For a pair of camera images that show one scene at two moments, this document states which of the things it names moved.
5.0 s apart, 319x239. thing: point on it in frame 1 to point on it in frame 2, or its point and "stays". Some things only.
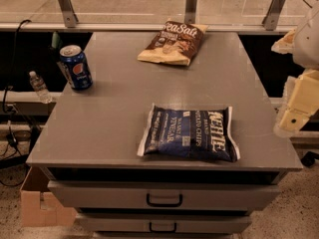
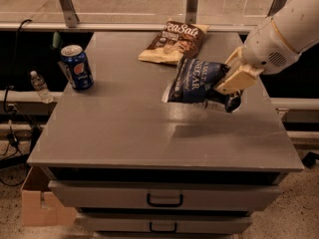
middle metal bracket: x=190 y=4 stays
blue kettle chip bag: x=204 y=132 to x=193 y=81
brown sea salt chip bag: x=176 y=43 stays
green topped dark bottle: x=55 y=48 stays
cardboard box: x=38 y=207 stays
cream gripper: x=308 y=45 to x=265 y=49
